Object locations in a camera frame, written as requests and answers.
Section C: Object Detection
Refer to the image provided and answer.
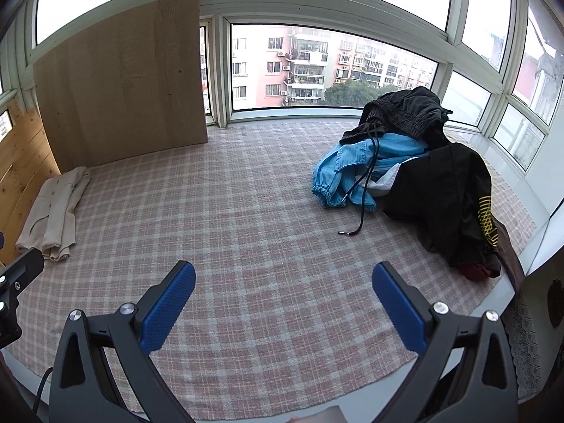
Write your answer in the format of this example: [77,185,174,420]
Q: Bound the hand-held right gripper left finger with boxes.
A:
[48,261,197,423]

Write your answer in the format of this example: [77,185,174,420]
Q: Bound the pale wooden board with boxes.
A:
[33,0,209,172]

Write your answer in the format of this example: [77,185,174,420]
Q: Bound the white garment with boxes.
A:
[352,156,430,197]

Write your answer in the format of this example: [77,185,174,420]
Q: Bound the pink plaid blanket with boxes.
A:
[9,121,549,423]

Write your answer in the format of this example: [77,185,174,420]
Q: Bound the black drawstring pants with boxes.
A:
[337,87,454,236]

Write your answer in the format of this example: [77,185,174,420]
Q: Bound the cream knit cardigan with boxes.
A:
[16,166,91,262]

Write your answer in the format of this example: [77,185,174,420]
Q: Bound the light blue garment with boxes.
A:
[312,132,430,212]

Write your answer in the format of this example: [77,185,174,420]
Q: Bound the black jacket with yellow print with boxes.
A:
[379,141,505,280]

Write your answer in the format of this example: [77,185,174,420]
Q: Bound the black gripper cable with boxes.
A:
[33,368,54,410]

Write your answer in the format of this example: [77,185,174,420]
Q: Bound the white window frame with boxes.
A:
[0,0,564,172]

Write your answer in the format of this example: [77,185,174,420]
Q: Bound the pine wood panel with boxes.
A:
[0,97,60,265]

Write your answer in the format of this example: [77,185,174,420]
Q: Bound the red garment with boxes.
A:
[456,262,494,282]

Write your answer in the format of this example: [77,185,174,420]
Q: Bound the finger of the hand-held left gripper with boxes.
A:
[0,247,45,349]

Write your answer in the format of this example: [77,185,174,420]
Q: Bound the brown fleece garment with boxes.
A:
[491,211,527,292]

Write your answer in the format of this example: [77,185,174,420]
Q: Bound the pink apartment building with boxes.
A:
[231,24,439,109]

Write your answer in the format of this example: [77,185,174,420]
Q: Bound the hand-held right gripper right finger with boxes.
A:
[372,261,518,423]

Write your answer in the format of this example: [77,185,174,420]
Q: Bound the grey patterned cloth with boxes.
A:
[502,269,564,399]

